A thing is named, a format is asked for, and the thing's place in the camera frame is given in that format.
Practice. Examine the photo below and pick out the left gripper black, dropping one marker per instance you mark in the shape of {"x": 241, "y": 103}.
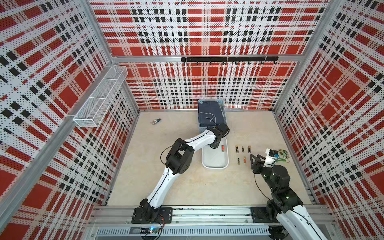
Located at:
{"x": 216, "y": 145}

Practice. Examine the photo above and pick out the white plastic storage tray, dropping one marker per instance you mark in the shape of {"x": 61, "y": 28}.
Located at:
{"x": 215, "y": 159}

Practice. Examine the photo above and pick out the black hook rail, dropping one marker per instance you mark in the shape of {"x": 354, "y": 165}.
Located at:
{"x": 260, "y": 59}

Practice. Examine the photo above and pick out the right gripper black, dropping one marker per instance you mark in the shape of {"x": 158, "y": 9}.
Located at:
{"x": 258, "y": 166}

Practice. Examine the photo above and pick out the white wire mesh shelf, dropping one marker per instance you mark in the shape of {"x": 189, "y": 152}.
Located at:
{"x": 95, "y": 108}

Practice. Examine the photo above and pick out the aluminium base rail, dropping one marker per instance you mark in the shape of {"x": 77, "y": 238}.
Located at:
{"x": 201, "y": 221}

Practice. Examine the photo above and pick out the light blue perforated basket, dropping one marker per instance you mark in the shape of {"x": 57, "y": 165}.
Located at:
{"x": 211, "y": 114}

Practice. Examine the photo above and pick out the small toy figure keychain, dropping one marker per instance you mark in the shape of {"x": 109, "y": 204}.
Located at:
{"x": 156, "y": 121}

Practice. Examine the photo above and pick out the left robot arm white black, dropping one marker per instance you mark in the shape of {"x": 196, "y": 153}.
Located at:
{"x": 178, "y": 160}

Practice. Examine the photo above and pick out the green circuit board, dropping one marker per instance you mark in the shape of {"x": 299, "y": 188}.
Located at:
{"x": 150, "y": 231}

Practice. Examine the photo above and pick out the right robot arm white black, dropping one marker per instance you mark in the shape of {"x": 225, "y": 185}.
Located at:
{"x": 285, "y": 206}

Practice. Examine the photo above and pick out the folded dark blue garment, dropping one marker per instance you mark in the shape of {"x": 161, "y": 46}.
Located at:
{"x": 211, "y": 112}

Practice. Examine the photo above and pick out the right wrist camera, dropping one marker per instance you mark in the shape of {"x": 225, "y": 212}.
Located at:
{"x": 271, "y": 158}

